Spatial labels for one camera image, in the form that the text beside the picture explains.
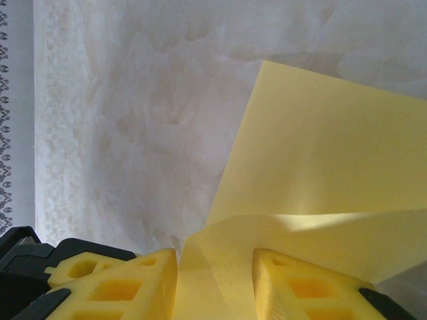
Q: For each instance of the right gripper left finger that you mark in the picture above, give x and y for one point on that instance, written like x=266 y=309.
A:
x=133 y=293

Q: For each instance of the yellow paper sheet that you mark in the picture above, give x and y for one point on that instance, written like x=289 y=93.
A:
x=317 y=150

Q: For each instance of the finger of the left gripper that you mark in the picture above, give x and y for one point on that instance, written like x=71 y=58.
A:
x=63 y=271

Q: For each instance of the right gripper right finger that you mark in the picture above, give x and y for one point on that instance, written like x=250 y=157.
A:
x=300 y=293

